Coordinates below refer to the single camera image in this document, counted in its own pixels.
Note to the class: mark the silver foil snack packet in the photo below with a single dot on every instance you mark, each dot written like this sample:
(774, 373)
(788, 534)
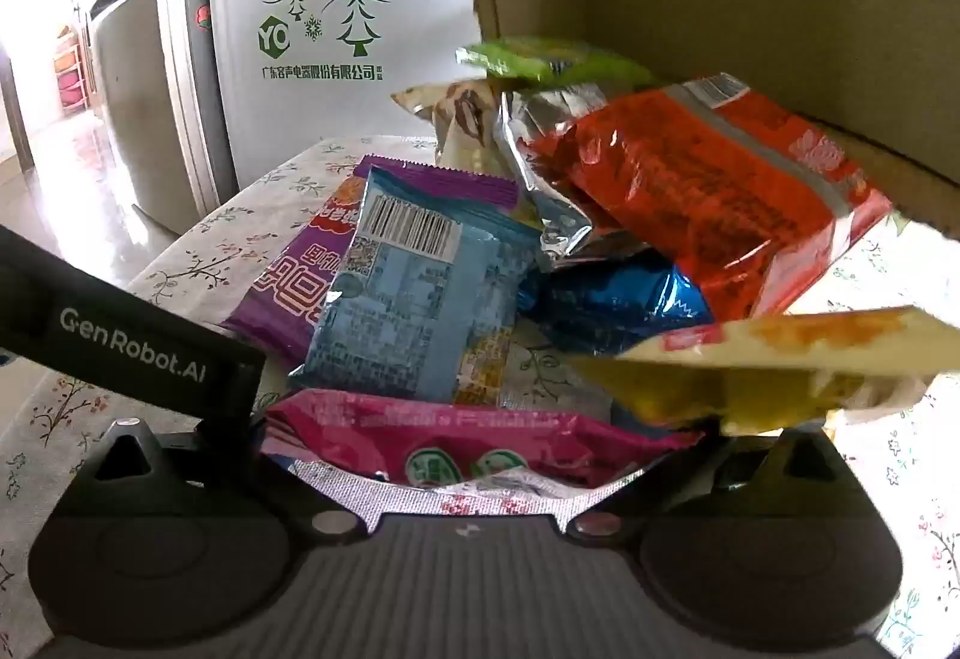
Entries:
(547, 194)

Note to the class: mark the purple snack packet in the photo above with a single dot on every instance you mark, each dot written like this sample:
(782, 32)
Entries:
(292, 284)

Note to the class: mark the light blue snack packet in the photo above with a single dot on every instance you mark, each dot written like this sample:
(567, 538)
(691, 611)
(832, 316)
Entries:
(405, 299)

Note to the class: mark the white foil snack packet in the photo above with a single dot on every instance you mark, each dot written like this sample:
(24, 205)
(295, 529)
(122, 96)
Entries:
(480, 498)

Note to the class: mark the red orange snack packet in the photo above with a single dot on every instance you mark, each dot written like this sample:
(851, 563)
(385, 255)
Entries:
(697, 194)

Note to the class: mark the yellow snack packet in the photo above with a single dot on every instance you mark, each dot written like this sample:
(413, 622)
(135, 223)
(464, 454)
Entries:
(750, 367)

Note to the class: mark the blue foil snack packet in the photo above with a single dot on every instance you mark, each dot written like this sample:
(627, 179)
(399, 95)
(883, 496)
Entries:
(615, 307)

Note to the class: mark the white refrigerator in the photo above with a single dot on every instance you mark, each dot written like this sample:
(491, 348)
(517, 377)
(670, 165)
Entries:
(322, 104)

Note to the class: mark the beige snack packet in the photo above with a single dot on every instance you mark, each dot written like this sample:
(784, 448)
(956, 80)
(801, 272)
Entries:
(465, 112)

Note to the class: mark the pink snack packet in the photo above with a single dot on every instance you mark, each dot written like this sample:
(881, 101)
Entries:
(450, 427)

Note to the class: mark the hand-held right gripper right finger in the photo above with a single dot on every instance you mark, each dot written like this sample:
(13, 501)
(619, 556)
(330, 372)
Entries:
(675, 471)

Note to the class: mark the small wooden shelf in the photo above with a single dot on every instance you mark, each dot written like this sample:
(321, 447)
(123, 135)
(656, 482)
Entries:
(71, 74)

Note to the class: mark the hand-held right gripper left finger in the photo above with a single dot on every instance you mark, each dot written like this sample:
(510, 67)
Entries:
(296, 498)

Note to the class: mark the silver refrigerator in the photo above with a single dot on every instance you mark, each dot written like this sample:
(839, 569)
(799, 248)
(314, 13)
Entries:
(127, 89)

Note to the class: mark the lime green snack packet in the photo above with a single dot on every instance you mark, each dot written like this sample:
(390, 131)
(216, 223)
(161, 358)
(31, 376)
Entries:
(525, 58)

